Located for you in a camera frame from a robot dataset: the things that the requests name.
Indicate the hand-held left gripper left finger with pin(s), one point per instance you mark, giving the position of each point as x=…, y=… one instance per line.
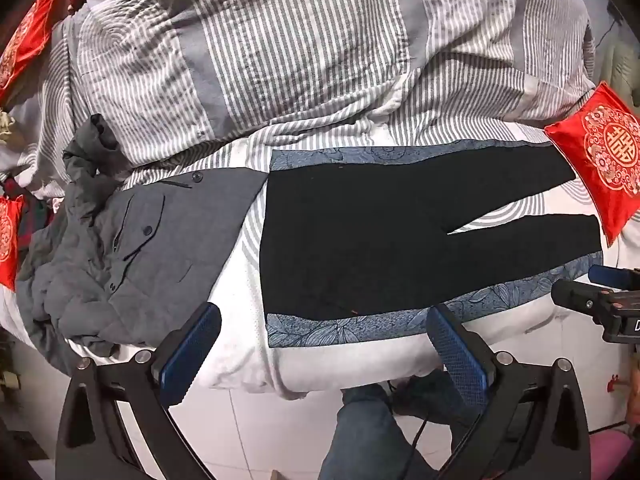
x=192, y=350

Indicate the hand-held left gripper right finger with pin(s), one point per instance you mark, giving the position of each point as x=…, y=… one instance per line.
x=457, y=355

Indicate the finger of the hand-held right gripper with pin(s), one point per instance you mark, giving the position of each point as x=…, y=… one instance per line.
x=612, y=276
x=575, y=296

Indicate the black pants with blue trim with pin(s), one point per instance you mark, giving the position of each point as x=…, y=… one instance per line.
x=380, y=230

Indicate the red embroidered cushion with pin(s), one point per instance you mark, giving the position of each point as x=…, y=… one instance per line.
x=7, y=242
x=25, y=35
x=602, y=160

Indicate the grey jacket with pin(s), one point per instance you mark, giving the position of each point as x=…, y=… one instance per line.
x=115, y=260

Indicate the person's leg in jeans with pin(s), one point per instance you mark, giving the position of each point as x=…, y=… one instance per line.
x=360, y=435

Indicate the pale green quilted cloth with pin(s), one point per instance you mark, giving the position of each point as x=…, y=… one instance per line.
x=620, y=65

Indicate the grey striped duvet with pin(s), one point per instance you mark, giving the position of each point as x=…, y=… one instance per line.
x=300, y=55

